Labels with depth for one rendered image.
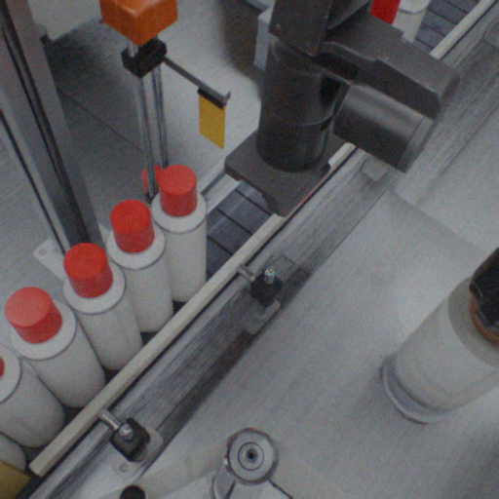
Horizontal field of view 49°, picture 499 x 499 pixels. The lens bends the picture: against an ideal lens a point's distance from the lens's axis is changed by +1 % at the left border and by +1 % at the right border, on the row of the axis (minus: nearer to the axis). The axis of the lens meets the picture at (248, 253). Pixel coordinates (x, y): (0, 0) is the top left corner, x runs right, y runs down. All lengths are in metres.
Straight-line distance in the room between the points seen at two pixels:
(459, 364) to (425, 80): 0.24
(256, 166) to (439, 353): 0.22
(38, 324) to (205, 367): 0.28
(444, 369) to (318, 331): 0.17
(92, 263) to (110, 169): 0.39
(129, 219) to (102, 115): 0.44
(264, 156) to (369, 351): 0.29
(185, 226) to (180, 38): 0.54
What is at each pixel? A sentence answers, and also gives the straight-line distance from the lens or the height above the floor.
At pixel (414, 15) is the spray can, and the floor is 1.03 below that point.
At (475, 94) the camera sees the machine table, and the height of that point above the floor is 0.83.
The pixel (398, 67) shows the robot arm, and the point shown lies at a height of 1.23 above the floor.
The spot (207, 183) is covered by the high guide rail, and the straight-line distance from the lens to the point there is 0.62.
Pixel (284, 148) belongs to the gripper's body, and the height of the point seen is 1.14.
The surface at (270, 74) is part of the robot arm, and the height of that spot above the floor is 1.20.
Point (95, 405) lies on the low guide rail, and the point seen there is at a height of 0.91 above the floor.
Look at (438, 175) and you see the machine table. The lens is 0.87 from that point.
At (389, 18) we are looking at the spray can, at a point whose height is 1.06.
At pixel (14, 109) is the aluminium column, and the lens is 0.50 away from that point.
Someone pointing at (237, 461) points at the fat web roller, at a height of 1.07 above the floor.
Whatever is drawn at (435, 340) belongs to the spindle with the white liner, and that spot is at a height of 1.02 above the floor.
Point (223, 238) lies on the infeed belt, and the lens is 0.68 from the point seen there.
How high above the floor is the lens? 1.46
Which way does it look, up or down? 61 degrees down
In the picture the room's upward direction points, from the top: 9 degrees clockwise
